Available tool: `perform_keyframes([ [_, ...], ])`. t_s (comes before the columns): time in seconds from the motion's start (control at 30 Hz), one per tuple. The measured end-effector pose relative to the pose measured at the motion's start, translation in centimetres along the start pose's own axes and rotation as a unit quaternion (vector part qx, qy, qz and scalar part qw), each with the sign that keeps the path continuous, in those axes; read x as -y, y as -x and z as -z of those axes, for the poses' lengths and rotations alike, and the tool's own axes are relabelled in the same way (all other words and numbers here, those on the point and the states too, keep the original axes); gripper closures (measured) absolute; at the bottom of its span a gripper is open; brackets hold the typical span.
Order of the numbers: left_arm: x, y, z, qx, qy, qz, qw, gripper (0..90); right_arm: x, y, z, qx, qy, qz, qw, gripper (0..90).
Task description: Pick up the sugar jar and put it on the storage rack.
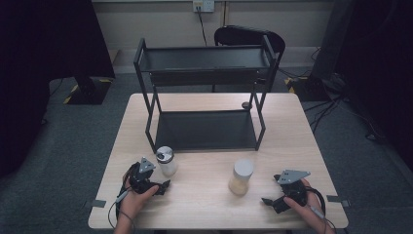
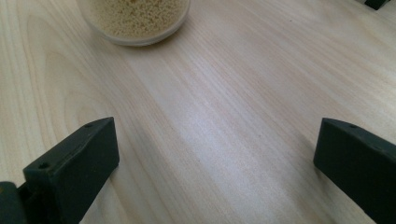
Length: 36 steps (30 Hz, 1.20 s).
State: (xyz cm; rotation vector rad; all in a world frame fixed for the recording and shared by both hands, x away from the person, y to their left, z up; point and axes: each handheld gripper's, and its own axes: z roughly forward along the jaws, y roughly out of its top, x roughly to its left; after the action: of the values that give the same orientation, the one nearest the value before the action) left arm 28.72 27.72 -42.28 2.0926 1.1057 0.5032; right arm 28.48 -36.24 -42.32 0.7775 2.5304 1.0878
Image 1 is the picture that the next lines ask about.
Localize person's right hand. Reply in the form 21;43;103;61
283;177;329;229

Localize grey tape strip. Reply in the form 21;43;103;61
325;194;352;209
83;199;107;210

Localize dark curtain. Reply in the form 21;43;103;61
334;0;413;172
0;0;117;180

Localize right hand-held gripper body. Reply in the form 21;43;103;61
272;169;312;215

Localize person's left hand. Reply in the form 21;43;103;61
118;172;161;222

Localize white wall outlet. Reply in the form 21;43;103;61
192;0;216;14

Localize black metal shelf rack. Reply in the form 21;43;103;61
132;34;282;155

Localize black stand base yellow tape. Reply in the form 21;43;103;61
62;76;114;106
284;75;333;102

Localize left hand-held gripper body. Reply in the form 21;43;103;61
129;157;161;196

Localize glass jar with white lid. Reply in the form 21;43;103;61
227;158;255;197

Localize glass jar with metal lid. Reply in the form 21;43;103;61
155;145;179;177

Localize black power cable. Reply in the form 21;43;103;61
195;5;208;47

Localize black floor cables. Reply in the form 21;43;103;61
302;92;388;144

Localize black chair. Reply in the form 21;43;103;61
211;24;287;94

